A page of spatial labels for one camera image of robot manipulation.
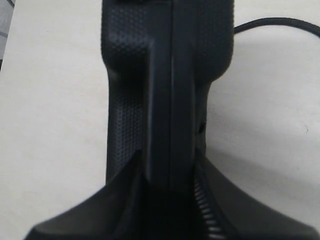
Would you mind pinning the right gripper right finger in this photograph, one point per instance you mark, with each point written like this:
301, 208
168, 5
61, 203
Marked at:
225, 212

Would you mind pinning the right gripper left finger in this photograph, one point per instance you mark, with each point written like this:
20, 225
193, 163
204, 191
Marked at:
118, 211

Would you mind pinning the black plastic carry case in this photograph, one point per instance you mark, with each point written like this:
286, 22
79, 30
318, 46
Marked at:
161, 57

